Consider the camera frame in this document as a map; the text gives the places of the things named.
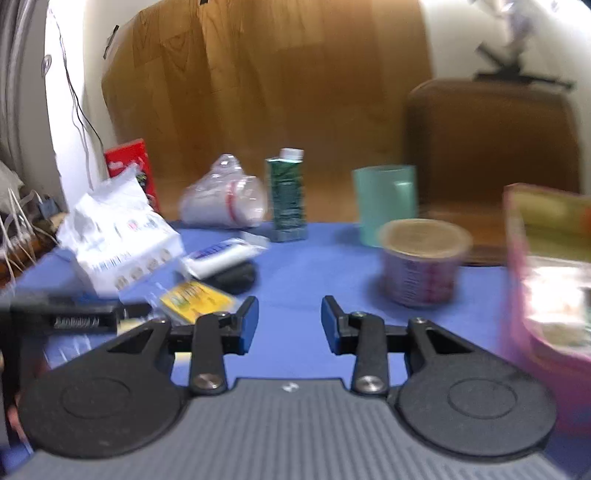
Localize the pink macaron biscuit tin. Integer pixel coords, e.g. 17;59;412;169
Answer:
503;184;590;435

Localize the white tissue pack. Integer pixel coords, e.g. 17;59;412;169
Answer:
57;169;185;297

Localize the green drink carton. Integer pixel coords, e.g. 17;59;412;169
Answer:
266;148;308;243

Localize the bagged paper cups stack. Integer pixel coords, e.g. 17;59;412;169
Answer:
179;154;267;229

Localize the mint green mug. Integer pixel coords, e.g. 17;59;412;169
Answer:
353;165;419;247

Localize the red snack box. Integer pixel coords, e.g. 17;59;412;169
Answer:
104;139;160;212

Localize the paper snack cup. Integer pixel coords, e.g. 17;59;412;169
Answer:
379;218;473;308

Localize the white wet wipes pack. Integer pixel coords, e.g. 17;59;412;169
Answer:
178;232;270;280

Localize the yellow card packet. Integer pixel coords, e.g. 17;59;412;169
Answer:
160;281;236;324

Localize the wooden panel board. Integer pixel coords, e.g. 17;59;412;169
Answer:
101;1;432;222

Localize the white power strip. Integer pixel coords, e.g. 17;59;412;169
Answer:
472;0;535;70

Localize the black round lid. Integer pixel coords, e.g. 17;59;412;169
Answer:
204;261;257;295

